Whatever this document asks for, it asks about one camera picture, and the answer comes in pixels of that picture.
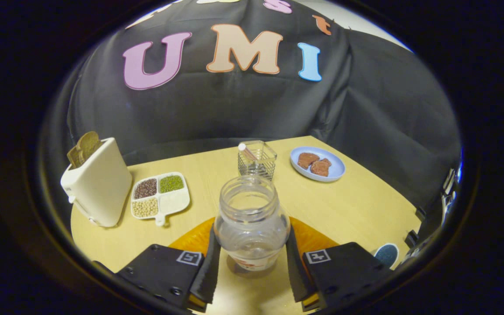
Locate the pink and white straw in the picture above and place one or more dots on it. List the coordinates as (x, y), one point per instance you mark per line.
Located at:
(246, 151)

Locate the clear plastic bottle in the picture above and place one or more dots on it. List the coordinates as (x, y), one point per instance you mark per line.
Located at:
(252, 232)

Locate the wooden table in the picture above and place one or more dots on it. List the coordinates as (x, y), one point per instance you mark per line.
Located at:
(344, 205)

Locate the light blue plate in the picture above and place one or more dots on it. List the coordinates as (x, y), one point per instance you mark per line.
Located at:
(337, 168)

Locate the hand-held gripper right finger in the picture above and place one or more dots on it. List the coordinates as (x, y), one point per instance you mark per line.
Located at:
(295, 275)

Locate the white cup speckled blue inside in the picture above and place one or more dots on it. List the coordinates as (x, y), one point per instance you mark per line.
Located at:
(386, 255)

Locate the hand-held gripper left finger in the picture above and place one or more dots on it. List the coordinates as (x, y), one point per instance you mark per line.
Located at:
(208, 275)

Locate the white divided grain dish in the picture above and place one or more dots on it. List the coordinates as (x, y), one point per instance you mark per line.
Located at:
(173, 203)

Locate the brown toast slice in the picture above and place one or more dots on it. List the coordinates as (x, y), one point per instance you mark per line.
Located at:
(86, 146)

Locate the clear ribbed glass holder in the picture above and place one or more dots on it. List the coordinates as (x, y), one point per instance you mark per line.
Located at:
(265, 164)

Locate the white toaster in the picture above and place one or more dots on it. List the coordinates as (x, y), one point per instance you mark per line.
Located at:
(103, 188)

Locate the background desk clutter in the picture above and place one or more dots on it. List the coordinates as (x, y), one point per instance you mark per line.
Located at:
(449, 188)

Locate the black table clamp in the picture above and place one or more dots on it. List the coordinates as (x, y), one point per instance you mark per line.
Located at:
(420, 213)
(411, 239)

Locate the brown food piece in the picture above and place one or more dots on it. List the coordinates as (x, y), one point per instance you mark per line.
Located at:
(307, 160)
(321, 167)

